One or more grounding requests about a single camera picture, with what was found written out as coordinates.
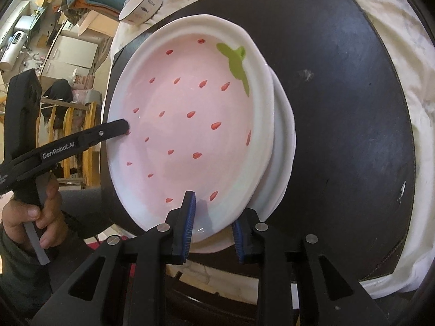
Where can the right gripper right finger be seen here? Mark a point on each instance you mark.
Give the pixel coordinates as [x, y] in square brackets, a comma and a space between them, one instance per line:
[327, 293]

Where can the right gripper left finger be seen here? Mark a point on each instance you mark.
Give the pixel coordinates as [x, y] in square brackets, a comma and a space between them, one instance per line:
[123, 281]

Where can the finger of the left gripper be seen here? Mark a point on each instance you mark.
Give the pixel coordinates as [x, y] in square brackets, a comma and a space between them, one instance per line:
[41, 159]

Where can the pink strawberry plate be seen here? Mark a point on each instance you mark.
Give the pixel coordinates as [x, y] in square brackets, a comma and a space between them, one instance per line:
[150, 91]
[278, 162]

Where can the pink strawberry plate back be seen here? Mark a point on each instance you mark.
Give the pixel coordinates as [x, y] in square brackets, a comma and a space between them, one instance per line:
[150, 91]

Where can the white bowl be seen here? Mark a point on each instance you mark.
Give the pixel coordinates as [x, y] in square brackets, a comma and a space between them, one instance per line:
[137, 12]

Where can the person's left hand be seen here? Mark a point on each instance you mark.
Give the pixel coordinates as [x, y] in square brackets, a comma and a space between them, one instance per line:
[50, 219]

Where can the yellow wooden rack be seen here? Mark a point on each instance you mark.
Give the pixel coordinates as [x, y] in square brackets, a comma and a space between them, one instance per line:
[79, 170]

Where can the black bag on rack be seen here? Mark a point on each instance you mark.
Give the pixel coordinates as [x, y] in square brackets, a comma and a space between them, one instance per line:
[60, 90]

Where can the black leather mat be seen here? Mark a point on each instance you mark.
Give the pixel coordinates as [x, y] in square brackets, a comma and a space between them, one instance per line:
[353, 176]

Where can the white kitchen cabinets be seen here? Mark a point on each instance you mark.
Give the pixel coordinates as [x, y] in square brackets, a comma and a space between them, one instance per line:
[69, 57]

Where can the white water heater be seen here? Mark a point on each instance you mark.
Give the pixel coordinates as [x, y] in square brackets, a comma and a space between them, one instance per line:
[13, 50]

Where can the pink bedside table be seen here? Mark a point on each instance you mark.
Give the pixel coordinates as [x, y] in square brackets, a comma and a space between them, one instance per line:
[97, 22]

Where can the white floral bed sheet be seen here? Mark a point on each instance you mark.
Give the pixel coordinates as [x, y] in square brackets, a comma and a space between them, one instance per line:
[412, 54]

